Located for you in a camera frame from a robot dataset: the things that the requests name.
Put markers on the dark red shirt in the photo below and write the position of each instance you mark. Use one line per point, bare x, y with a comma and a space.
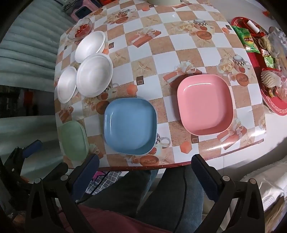
105, 220

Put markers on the white folded cloth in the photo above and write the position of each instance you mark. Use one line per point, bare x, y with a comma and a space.
269, 183

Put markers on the green square plate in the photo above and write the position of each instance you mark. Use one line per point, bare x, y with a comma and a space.
72, 140

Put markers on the checkered printed tablecloth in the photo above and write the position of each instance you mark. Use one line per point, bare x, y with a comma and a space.
161, 58

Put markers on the grey quilted sofa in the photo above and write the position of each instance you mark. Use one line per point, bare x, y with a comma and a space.
29, 44

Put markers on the person's right leg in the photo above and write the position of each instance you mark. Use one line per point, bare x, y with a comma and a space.
170, 201

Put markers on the grey plaid cloth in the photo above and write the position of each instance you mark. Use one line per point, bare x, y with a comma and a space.
107, 179

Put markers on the blue square plate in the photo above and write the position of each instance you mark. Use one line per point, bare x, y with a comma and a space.
129, 125

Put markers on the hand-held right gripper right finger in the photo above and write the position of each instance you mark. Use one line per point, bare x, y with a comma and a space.
201, 170

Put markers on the pink square plate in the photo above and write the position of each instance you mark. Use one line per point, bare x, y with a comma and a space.
204, 105

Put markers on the green snack packet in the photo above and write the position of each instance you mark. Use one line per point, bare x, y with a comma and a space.
246, 39

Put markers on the clear plastic bag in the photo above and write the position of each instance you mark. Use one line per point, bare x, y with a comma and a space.
278, 39

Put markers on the white roll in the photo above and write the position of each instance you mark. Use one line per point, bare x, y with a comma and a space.
252, 25

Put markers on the person's leg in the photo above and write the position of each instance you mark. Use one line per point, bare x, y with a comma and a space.
125, 195
170, 201

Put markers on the glass bowl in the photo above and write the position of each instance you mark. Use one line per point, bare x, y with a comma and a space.
72, 33

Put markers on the small white bowl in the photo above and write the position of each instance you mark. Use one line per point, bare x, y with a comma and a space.
66, 86

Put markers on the person's left leg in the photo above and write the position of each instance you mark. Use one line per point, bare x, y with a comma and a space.
125, 195

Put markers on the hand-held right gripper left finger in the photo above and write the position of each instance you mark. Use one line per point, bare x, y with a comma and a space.
89, 167

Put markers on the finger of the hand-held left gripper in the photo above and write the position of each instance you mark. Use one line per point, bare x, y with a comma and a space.
33, 147
57, 169

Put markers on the red snack tray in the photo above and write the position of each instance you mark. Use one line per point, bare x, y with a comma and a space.
272, 103

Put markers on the white foam fruit net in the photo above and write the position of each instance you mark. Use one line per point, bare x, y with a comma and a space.
270, 78

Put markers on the brown cardboard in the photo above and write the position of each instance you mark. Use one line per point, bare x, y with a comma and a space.
277, 212

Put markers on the green candy packets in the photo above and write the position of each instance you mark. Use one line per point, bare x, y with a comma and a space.
270, 61

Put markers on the large white bowl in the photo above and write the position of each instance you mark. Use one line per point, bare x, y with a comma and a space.
94, 75

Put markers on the cherry tomatoes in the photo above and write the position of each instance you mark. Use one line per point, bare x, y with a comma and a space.
81, 29

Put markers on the pink stool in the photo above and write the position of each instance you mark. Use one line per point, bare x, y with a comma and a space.
77, 16

